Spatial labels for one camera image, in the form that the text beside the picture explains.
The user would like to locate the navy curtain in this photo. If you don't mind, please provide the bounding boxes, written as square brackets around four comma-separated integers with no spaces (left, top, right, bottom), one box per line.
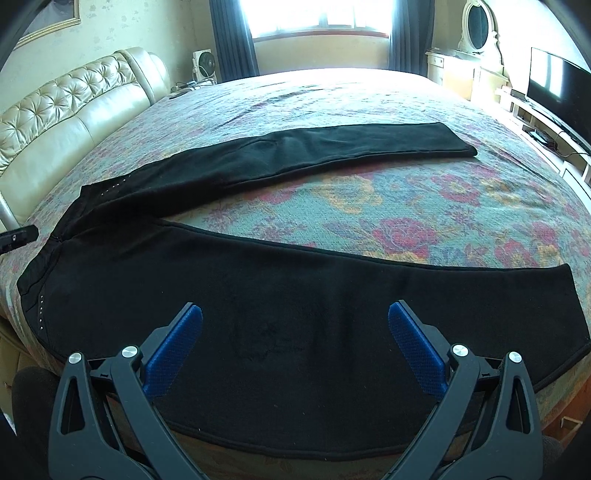
[389,0,435,77]
[209,0,259,82]

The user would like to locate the white oval vanity mirror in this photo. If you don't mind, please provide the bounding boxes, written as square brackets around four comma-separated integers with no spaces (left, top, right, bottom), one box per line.
[458,0,502,64]

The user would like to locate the gold framed wall picture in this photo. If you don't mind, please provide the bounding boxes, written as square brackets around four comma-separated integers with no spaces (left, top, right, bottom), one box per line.
[15,0,81,49]

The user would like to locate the white desk fan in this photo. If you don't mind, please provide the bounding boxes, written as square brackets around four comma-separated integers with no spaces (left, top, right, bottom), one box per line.
[191,49,217,85]

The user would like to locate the cream tufted leather headboard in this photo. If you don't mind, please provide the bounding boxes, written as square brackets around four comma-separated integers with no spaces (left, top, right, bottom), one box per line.
[1,47,171,231]

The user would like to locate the white tv console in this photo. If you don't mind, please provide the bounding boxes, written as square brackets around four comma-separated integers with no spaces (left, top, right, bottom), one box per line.
[497,86,590,188]

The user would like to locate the left navy curtain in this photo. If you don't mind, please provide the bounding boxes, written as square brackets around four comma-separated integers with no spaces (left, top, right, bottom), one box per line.
[209,0,259,82]

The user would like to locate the black pants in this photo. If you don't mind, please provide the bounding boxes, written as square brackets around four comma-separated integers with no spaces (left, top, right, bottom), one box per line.
[17,123,590,460]

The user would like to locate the right navy curtain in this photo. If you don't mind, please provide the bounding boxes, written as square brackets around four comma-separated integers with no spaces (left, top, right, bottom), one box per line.
[389,0,435,77]

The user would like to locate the black flat television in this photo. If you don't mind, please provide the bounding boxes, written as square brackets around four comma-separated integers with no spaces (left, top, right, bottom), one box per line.
[526,47,591,151]

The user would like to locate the white dresser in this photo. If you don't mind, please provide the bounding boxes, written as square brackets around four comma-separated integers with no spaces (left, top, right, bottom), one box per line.
[426,50,510,105]

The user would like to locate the floral bedspread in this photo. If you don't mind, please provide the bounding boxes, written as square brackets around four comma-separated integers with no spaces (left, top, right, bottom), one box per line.
[0,67,591,480]

